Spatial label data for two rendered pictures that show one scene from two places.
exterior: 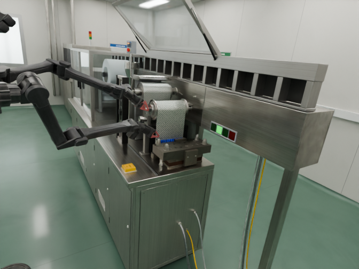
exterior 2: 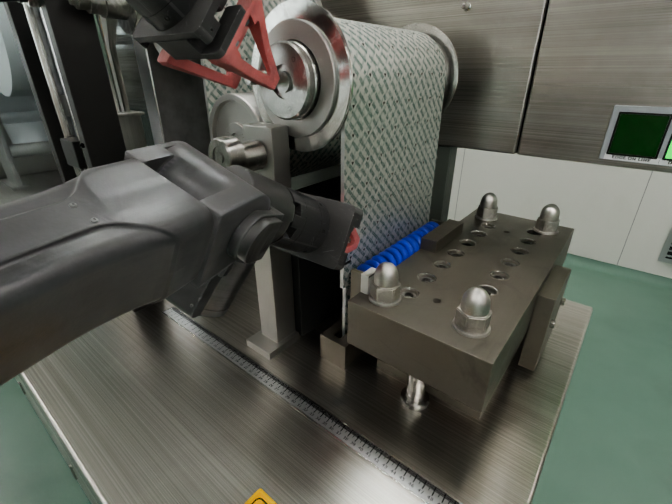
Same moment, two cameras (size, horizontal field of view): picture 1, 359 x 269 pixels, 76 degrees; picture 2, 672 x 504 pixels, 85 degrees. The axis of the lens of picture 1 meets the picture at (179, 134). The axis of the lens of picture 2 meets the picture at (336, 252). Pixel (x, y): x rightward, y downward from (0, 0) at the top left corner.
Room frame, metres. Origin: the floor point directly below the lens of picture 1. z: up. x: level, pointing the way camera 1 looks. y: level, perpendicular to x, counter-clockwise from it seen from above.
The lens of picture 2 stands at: (1.17, 0.30, 1.26)
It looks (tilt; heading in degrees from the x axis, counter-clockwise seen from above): 26 degrees down; 342
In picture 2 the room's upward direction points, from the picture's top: straight up
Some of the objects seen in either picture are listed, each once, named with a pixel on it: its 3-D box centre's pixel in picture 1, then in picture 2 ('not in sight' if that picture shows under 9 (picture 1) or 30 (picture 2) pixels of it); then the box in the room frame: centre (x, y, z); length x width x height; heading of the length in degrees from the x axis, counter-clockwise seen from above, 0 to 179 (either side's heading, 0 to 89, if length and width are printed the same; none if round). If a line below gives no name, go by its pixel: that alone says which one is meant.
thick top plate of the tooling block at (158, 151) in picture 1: (182, 148); (478, 276); (1.54, -0.03, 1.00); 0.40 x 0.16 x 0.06; 123
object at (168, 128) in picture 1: (170, 130); (394, 196); (1.61, 0.07, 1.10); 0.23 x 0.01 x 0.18; 123
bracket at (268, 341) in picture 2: (145, 134); (263, 250); (1.61, 0.26, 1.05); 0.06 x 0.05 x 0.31; 123
